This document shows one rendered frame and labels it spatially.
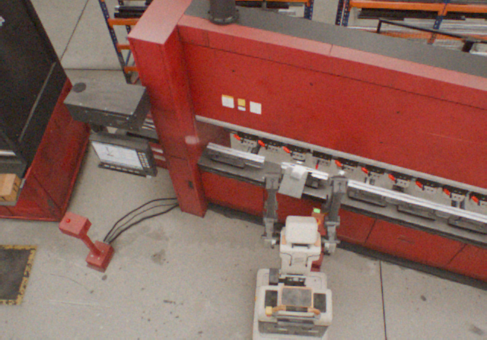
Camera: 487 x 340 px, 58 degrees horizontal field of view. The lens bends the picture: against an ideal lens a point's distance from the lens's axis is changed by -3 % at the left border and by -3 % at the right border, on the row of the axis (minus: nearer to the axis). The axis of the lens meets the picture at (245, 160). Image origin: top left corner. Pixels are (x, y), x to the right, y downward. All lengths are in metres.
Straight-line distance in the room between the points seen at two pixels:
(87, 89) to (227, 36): 1.02
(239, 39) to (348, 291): 2.59
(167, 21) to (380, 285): 3.00
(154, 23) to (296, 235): 1.64
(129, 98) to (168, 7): 0.64
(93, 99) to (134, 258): 1.98
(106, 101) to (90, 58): 3.42
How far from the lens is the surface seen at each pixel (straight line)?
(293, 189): 3.57
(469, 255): 4.13
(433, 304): 4.53
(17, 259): 4.96
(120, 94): 3.03
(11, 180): 4.03
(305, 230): 3.01
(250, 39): 2.73
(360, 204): 3.73
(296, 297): 3.32
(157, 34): 2.83
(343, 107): 2.95
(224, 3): 2.75
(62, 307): 4.60
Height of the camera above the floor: 4.08
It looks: 56 degrees down
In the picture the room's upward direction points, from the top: 3 degrees counter-clockwise
